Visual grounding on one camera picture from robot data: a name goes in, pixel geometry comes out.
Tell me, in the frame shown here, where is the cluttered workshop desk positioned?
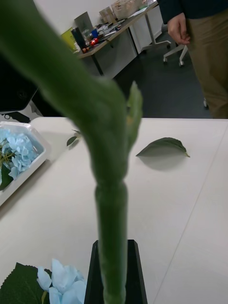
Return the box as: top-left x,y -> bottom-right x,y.
60,0 -> 172,79

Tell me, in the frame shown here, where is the pale blue artificial flower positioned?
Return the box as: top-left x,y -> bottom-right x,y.
0,258 -> 87,304
0,129 -> 40,191

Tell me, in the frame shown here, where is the shallow white box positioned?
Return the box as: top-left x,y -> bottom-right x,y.
0,121 -> 52,207

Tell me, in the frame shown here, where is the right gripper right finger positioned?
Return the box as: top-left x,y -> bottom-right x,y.
125,239 -> 148,304

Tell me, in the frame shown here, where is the large loose green leaf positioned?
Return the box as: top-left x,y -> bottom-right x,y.
135,137 -> 191,158

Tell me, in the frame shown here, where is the green-stemmed artificial flower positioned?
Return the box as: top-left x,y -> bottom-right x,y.
0,0 -> 143,304

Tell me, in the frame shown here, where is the yellow-green box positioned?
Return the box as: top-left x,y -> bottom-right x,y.
61,27 -> 78,52

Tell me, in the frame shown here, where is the person's hand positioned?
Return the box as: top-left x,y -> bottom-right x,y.
167,12 -> 191,46

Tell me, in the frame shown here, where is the small black tool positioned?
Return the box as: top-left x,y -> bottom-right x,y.
1,111 -> 31,124

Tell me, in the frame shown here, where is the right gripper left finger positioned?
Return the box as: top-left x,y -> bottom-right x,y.
84,240 -> 105,304

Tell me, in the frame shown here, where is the small loose green leaf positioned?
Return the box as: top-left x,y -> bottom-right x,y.
66,129 -> 82,147

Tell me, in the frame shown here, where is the black flask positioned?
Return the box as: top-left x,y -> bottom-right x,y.
71,27 -> 87,53

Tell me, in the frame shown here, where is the large black screen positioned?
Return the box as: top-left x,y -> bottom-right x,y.
0,54 -> 40,112

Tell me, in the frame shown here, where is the person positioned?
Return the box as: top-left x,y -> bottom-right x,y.
156,0 -> 228,119

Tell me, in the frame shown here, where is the white wheeled chair base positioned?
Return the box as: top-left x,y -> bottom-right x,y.
163,44 -> 189,67

